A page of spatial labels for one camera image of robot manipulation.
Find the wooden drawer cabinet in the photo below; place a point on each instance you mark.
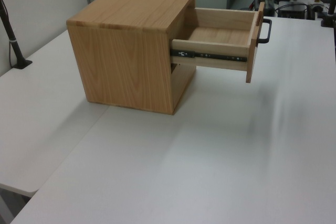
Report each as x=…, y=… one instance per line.
x=118, y=58

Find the black computer box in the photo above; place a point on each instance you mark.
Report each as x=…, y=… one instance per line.
x=292, y=11

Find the black pole with base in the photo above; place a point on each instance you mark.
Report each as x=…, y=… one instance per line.
x=14, y=43

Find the black clamp stand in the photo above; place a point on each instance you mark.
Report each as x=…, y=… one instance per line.
x=330, y=11

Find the black drawer slide rail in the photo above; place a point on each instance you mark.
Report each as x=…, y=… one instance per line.
x=210, y=55

